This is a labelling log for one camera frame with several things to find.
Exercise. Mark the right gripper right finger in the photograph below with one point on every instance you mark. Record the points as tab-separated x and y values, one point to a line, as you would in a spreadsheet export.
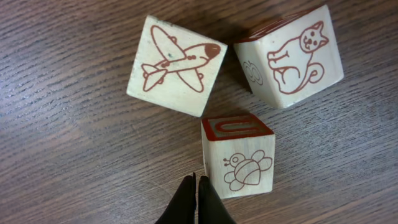
210	207

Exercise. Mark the red letter U block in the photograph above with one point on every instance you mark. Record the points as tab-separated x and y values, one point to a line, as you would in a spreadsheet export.
238	155

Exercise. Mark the wooden block with picture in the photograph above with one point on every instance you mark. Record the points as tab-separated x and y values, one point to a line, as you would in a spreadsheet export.
174	67

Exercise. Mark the wooden block green Z side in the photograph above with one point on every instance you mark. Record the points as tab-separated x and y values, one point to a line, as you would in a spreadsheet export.
291	58

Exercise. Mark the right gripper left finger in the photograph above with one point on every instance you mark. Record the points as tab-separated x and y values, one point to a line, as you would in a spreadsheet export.
181	209

